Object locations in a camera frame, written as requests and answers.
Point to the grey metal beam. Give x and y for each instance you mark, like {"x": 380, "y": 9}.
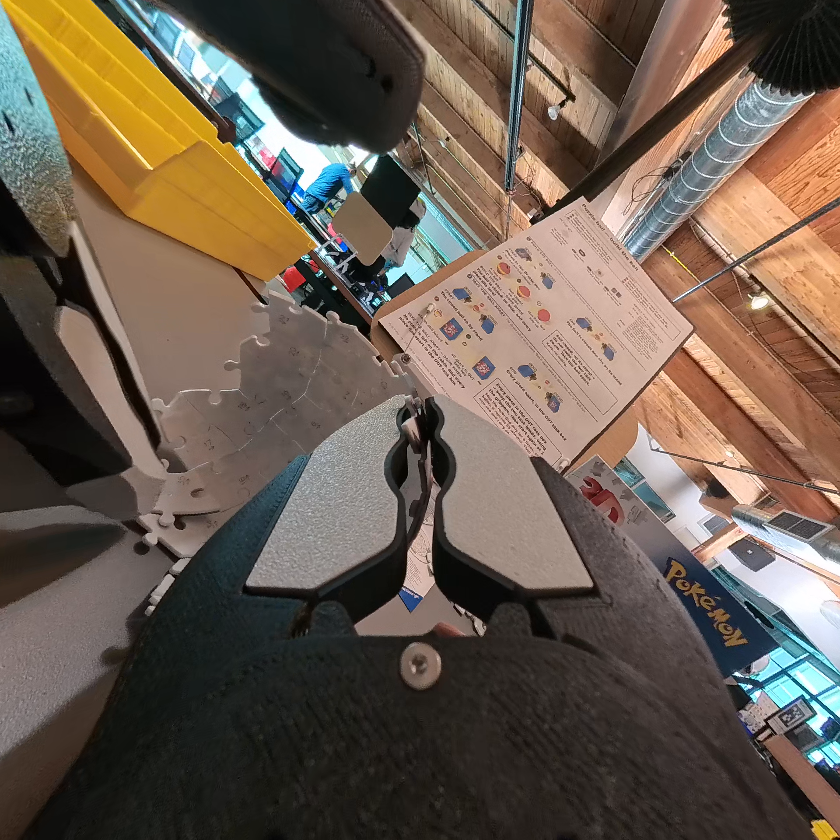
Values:
{"x": 663, "y": 65}

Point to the black computer monitor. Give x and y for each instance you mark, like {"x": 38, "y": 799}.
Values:
{"x": 400, "y": 285}

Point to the yellow plastic bin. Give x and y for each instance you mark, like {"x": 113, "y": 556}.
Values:
{"x": 164, "y": 164}

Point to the thin black ceiling rod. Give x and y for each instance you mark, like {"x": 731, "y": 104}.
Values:
{"x": 774, "y": 478}
{"x": 754, "y": 252}

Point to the black track light bar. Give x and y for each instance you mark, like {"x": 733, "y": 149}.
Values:
{"x": 554, "y": 79}

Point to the rectangular vent duct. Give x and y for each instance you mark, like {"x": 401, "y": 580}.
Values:
{"x": 797, "y": 525}

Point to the silver spiral air duct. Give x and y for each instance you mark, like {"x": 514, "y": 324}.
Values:
{"x": 715, "y": 157}

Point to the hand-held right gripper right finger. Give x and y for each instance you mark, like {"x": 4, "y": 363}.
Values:
{"x": 512, "y": 512}

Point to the black slanted pole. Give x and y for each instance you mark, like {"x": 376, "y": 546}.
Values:
{"x": 656, "y": 131}

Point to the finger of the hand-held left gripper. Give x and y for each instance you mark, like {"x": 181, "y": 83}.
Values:
{"x": 98, "y": 295}
{"x": 105, "y": 400}

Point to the teal hanging rail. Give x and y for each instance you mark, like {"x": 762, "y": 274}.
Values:
{"x": 518, "y": 65}

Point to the printed tag sign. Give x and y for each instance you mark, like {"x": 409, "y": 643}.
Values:
{"x": 791, "y": 716}

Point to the blue puzzle box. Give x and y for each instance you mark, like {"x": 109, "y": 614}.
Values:
{"x": 702, "y": 610}

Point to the white instruction sheet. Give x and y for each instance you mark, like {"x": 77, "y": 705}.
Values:
{"x": 558, "y": 328}

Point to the white spot bulb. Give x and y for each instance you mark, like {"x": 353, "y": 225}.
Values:
{"x": 556, "y": 111}

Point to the grey partial puzzle ball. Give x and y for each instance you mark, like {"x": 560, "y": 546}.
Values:
{"x": 295, "y": 387}

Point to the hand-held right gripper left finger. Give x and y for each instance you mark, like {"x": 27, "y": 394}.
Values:
{"x": 334, "y": 512}

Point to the black wall speaker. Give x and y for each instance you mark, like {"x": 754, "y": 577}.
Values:
{"x": 751, "y": 553}

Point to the black pleated shade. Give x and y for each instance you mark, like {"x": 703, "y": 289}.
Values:
{"x": 794, "y": 39}

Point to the hanging ceiling lamp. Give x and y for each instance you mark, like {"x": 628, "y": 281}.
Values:
{"x": 759, "y": 302}

